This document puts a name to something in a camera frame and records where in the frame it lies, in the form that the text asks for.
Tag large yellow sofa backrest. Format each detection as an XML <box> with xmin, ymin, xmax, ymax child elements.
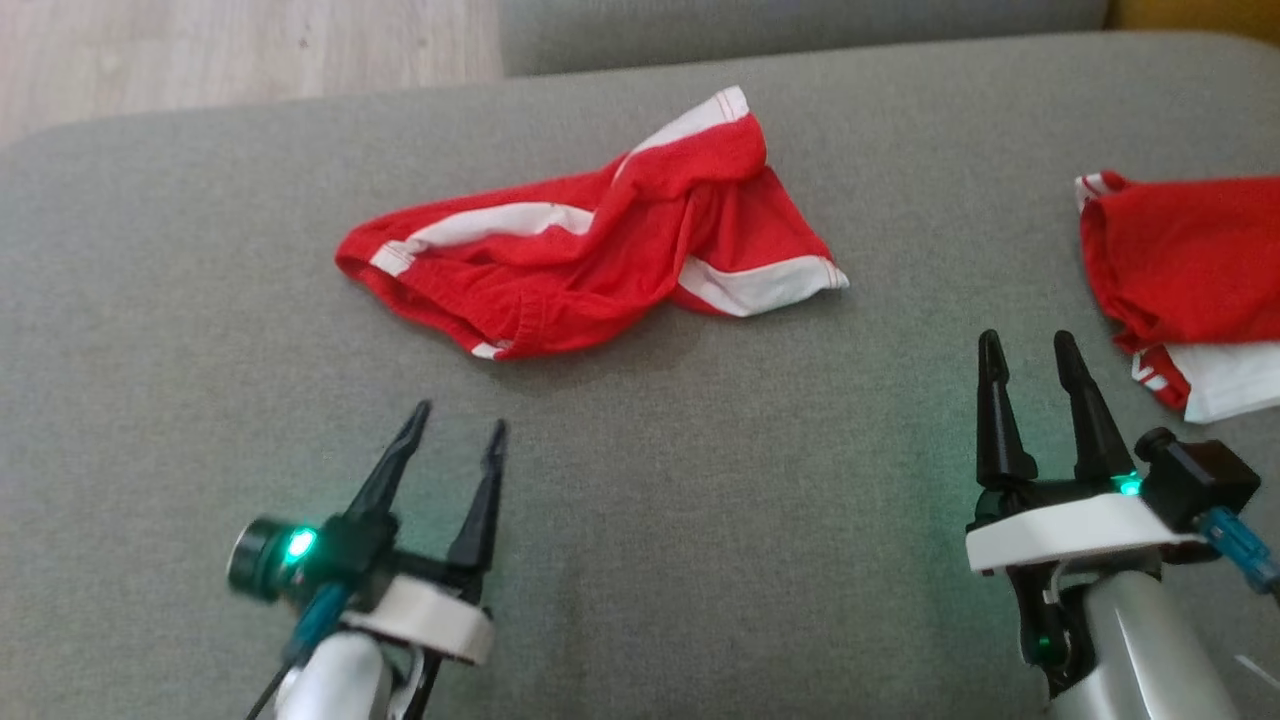
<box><xmin>1104</xmin><ymin>0</ymin><xmax>1280</xmax><ymax>48</ymax></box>

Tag left cable with blue connector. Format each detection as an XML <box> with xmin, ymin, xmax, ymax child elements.
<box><xmin>244</xmin><ymin>583</ymin><xmax>353</xmax><ymax>720</ymax></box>

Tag cable with blue connector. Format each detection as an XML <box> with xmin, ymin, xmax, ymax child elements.
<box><xmin>244</xmin><ymin>583</ymin><xmax>353</xmax><ymax>720</ymax></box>
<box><xmin>1194</xmin><ymin>504</ymin><xmax>1280</xmax><ymax>601</ymax></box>

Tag right cable with blue connector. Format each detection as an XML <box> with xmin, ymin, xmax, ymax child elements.
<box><xmin>1194</xmin><ymin>504</ymin><xmax>1280</xmax><ymax>601</ymax></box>

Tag grey sofa seat cushion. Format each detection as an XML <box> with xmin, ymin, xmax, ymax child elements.
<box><xmin>0</xmin><ymin>30</ymin><xmax>1280</xmax><ymax>720</ymax></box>
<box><xmin>499</xmin><ymin>0</ymin><xmax>1112</xmax><ymax>78</ymax></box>

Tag red jersey with white sleeves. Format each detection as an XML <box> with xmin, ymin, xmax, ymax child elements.
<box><xmin>1074</xmin><ymin>170</ymin><xmax>1280</xmax><ymax>425</ymax></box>

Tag red shorts with white stripes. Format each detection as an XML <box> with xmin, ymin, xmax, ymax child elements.
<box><xmin>334</xmin><ymin>85</ymin><xmax>851</xmax><ymax>362</ymax></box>

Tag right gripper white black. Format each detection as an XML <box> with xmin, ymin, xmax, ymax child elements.
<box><xmin>964</xmin><ymin>329</ymin><xmax>1207</xmax><ymax>697</ymax></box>

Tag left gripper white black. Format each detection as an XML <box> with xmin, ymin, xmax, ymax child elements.
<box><xmin>300</xmin><ymin>400</ymin><xmax>509</xmax><ymax>667</ymax></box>

